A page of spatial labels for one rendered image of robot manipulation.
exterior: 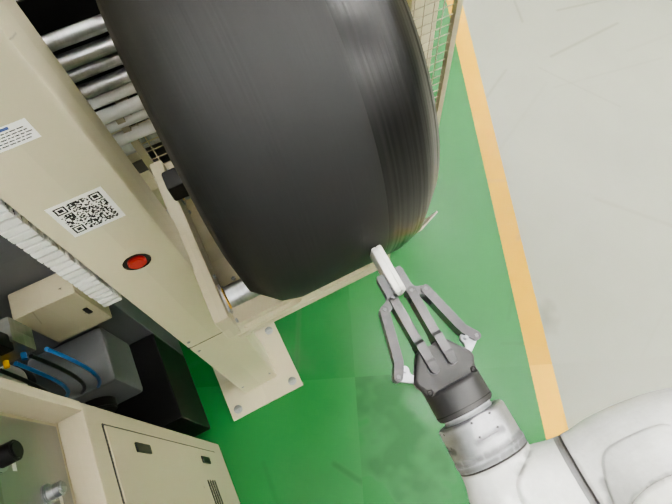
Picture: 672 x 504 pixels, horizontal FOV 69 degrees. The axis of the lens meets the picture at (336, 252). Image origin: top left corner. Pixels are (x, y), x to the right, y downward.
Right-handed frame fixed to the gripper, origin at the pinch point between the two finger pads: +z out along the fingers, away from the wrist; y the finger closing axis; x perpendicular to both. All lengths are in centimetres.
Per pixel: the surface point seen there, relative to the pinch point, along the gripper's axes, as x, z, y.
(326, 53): -23.7, 17.6, -0.1
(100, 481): 26, -4, 54
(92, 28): 6, 65, 23
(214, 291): 23.7, 16.3, 24.4
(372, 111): -19.3, 12.1, -2.7
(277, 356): 118, 16, 23
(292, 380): 116, 5, 22
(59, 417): 25, 8, 57
